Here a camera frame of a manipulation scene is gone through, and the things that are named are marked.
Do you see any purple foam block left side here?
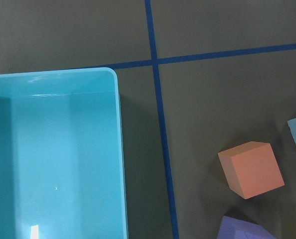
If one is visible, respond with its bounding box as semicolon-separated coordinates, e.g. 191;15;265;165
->
217;216;276;239

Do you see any cyan plastic bin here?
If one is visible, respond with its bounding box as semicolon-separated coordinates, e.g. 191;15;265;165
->
0;68;128;239

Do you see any orange foam block left side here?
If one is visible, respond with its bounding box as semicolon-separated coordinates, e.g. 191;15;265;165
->
218;141;285;199

